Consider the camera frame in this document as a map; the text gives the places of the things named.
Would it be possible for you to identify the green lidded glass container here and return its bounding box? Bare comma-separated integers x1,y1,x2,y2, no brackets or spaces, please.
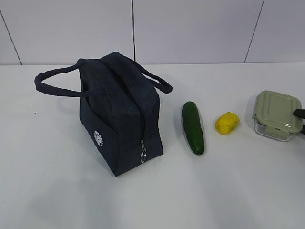
253,90,305,142

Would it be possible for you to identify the navy blue lunch bag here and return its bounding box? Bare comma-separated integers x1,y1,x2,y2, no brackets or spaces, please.
34,52,173,176

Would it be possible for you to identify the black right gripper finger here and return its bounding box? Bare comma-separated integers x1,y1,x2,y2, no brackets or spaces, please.
300,126,305,135
293,109,305,117

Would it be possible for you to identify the yellow lemon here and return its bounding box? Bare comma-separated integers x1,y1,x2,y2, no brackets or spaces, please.
215,112,240,135

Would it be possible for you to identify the dark green cucumber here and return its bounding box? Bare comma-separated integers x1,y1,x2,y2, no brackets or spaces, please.
182,101,204,156

